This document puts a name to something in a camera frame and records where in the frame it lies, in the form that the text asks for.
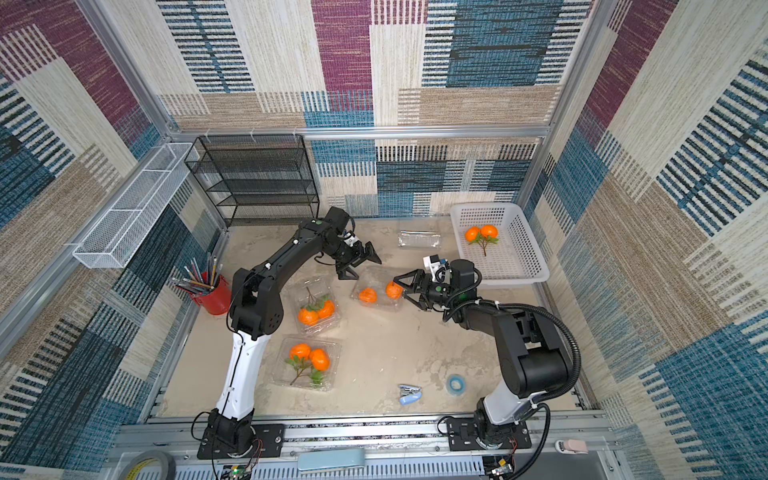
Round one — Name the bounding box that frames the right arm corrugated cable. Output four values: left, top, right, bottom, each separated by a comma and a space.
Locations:
473, 299, 583, 480

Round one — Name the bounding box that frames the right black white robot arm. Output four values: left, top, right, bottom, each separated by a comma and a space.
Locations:
393, 255, 582, 448

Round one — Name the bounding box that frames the orange pair in container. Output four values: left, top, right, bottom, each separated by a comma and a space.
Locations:
297, 287, 336, 327
284, 343, 331, 387

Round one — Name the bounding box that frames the red pencil cup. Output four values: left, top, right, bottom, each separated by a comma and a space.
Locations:
171, 254, 232, 316

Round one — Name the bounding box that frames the clear clamshell container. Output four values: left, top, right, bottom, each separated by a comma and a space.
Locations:
350, 265, 404, 312
288, 277, 341, 336
398, 230, 442, 249
271, 336, 341, 391

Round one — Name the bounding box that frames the blue stapler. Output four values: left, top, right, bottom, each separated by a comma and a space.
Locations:
398, 384, 423, 406

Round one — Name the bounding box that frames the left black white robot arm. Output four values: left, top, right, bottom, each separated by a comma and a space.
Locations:
198, 207, 381, 460

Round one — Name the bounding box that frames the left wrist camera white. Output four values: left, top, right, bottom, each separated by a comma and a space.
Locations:
342, 232, 361, 247

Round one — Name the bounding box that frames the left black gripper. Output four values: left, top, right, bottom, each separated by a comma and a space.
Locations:
328, 242, 386, 282

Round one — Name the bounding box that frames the pink white small device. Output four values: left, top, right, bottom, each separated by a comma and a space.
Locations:
554, 439, 589, 455

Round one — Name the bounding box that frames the orange pair in front container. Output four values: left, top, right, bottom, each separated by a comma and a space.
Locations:
284, 343, 331, 387

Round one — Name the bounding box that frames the orange pair with leaves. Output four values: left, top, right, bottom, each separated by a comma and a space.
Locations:
464, 224, 499, 256

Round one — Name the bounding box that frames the grey tape roll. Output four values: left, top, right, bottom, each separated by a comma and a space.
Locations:
117, 449, 177, 480

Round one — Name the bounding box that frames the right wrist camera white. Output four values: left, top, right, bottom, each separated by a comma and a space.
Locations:
423, 254, 449, 283

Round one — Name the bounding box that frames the clear clamshell container front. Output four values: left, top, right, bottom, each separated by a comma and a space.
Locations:
271, 336, 341, 391

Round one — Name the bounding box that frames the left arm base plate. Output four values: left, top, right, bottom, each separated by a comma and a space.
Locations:
196, 424, 286, 460

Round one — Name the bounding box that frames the black wire shelf rack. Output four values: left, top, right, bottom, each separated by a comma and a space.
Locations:
184, 134, 320, 227

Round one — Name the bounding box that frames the white wire mesh tray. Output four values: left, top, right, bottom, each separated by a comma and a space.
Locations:
73, 143, 192, 269

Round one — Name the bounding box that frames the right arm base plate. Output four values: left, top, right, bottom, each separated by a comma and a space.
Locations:
438, 416, 532, 451

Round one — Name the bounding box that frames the white plastic perforated basket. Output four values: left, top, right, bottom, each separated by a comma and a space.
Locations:
450, 203, 550, 288

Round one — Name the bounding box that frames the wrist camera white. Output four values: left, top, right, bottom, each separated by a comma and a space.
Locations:
342, 232, 361, 247
423, 254, 449, 283

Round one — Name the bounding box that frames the clear clamshell container back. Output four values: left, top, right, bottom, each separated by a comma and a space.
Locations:
398, 230, 442, 249

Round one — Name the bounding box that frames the blue tape roll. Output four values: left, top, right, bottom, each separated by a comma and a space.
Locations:
446, 374, 466, 396

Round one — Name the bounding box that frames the orange pair in left container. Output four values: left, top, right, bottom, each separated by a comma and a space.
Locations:
297, 287, 336, 327

